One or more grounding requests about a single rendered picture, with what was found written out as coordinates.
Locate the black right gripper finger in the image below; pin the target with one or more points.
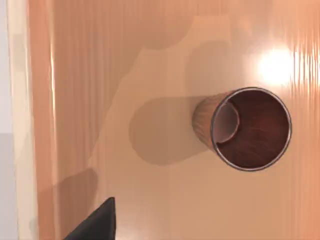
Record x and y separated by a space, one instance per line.
101 222

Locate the shallow salmon-coloured box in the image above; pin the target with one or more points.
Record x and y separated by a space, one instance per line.
160 195

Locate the brown wooden cup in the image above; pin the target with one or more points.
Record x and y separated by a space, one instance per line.
252 130

